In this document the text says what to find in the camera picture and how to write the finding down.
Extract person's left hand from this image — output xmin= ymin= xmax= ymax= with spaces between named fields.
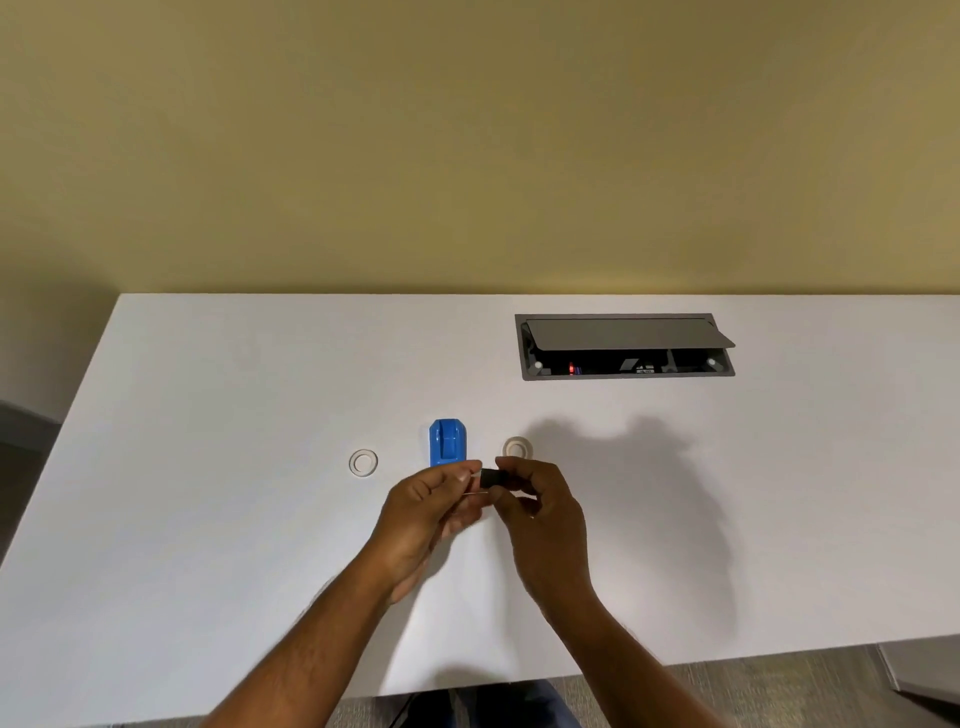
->
xmin=364 ymin=459 xmax=492 ymax=606

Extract person's right hand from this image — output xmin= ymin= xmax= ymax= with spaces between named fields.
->
xmin=486 ymin=456 xmax=599 ymax=614

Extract person's left forearm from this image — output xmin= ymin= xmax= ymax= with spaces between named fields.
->
xmin=201 ymin=546 xmax=393 ymax=728

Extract person's right forearm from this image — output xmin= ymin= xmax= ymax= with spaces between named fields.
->
xmin=538 ymin=588 xmax=732 ymax=728

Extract blue plastic dispenser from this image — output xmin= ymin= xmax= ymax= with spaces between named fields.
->
xmin=428 ymin=418 xmax=470 ymax=468

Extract person's blue jeans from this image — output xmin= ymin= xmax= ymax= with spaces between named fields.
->
xmin=448 ymin=678 xmax=583 ymax=728

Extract white cabinet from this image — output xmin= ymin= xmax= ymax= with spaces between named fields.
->
xmin=876 ymin=636 xmax=960 ymax=708

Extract grey desk cable box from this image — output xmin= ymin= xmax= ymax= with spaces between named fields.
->
xmin=513 ymin=312 xmax=737 ymax=382

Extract grey cable box lid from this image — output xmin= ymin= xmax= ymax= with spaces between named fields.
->
xmin=524 ymin=318 xmax=737 ymax=352

